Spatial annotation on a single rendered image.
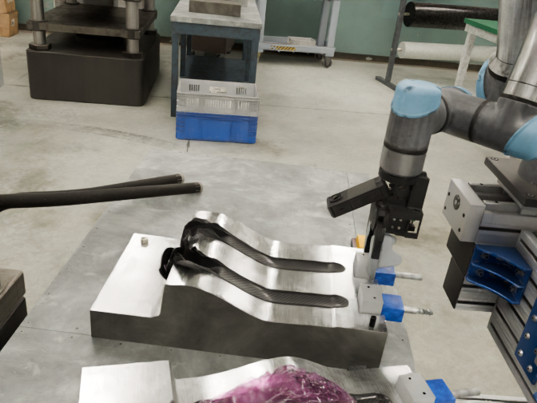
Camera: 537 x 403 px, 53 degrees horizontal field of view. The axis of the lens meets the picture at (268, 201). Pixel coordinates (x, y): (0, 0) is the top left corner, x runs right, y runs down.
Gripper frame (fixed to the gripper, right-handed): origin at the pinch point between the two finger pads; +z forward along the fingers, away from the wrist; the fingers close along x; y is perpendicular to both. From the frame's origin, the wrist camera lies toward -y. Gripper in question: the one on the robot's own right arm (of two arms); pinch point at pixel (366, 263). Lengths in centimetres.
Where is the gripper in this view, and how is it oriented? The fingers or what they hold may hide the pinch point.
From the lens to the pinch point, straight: 106.6
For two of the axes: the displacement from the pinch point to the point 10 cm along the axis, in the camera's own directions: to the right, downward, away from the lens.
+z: -1.0, 8.9, 4.5
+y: 9.9, 1.2, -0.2
